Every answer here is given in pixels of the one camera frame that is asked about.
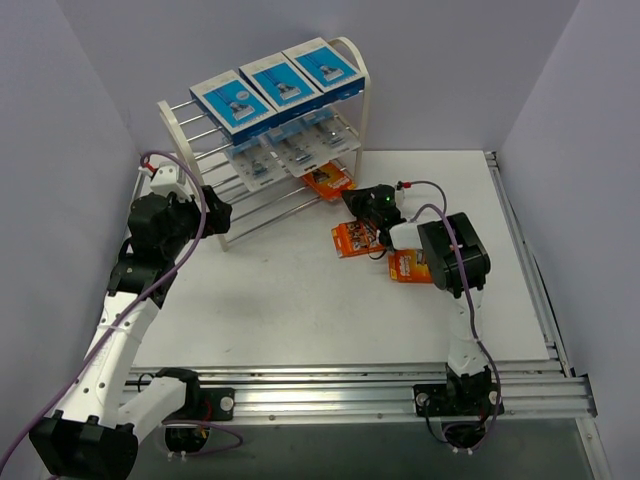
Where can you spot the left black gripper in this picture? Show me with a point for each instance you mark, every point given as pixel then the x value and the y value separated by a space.
pixel 211 210

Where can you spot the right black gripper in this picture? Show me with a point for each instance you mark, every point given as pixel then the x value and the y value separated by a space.
pixel 365 203

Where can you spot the orange Gillette styler box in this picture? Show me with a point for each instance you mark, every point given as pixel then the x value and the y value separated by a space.
pixel 354 238

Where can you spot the orange Gillette Fusion5 box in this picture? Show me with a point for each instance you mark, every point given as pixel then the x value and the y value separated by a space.
pixel 406 266
pixel 329 181

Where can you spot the small blue cartridge pack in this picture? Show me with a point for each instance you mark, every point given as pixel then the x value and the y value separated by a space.
pixel 256 166

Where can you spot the Gillette razor blister pack front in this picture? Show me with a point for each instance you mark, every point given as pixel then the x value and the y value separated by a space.
pixel 333 134

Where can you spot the gillette razor blister pack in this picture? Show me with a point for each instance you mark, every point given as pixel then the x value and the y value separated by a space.
pixel 301 151
pixel 333 134

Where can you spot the blue Harry's box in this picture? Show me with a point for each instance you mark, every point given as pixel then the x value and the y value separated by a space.
pixel 236 106
pixel 335 77
pixel 283 86

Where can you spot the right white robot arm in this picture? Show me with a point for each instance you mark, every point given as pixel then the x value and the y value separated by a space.
pixel 459 265

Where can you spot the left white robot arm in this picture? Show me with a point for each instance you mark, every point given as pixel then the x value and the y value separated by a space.
pixel 89 433

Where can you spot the cream metal-rod shelf rack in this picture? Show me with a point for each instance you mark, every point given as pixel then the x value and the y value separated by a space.
pixel 353 112

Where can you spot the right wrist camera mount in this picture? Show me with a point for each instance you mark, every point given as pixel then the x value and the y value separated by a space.
pixel 401 188

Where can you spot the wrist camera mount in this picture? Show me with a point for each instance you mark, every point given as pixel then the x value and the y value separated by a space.
pixel 165 179
pixel 401 188

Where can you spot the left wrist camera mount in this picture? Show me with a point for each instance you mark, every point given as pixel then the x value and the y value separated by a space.
pixel 165 179

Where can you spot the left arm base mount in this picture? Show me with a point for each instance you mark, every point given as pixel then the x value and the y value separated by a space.
pixel 187 431

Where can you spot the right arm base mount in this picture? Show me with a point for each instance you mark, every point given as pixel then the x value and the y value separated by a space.
pixel 460 411

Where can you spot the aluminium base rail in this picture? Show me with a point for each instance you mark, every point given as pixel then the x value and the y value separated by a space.
pixel 384 393

